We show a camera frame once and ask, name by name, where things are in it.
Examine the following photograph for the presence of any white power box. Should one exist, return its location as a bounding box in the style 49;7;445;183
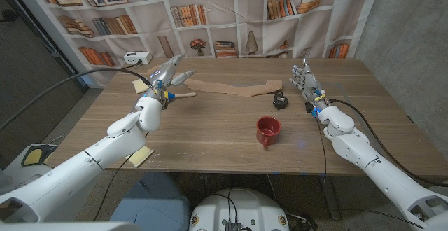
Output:
123;51;153;65

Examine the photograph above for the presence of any printed bookshelf backdrop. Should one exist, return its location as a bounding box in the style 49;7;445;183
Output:
6;0;384;88

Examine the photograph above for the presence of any grey table leg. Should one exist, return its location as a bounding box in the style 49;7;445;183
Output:
318;174;342;221

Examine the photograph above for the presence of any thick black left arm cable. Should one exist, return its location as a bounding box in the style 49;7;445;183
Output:
0;67;153;131

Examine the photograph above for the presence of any blue-grey bin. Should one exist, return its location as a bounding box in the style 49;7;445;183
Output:
110;172;192;231

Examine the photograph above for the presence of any yellow sponge far left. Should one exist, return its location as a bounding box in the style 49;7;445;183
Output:
132;78;150;95

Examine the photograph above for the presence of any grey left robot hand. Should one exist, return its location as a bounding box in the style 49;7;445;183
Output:
141;53;197;102

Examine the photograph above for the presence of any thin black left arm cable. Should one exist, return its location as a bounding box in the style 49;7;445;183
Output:
93;132;150;222

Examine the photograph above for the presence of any tan adhesive wrap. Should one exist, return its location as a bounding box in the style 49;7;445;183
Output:
146;64;284;98

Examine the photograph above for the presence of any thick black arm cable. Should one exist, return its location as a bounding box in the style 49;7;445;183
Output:
0;67;153;131
328;98;448;188

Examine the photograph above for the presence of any yellow sponge near edge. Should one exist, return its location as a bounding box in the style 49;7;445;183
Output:
125;145;155;168

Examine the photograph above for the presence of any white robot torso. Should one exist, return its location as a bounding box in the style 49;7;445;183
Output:
188;188;291;231

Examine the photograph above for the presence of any yellow and black panel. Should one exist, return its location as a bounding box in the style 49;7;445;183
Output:
20;143;59;167

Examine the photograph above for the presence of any colourful brush with wooden handle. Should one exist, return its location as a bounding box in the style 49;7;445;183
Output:
163;90;197;102

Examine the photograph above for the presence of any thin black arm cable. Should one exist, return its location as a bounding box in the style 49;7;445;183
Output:
312;113;328;190
93;132;150;222

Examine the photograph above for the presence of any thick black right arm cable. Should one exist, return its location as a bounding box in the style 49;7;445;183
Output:
328;98;448;188

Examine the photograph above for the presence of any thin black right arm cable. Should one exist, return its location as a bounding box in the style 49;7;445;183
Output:
312;113;328;190

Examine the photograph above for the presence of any red mug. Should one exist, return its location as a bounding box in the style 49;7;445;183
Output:
255;115;283;148

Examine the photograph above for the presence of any black tape measure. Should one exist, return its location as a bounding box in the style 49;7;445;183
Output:
272;91;290;111

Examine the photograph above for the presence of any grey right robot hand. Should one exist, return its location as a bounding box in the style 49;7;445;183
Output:
288;57;332;112

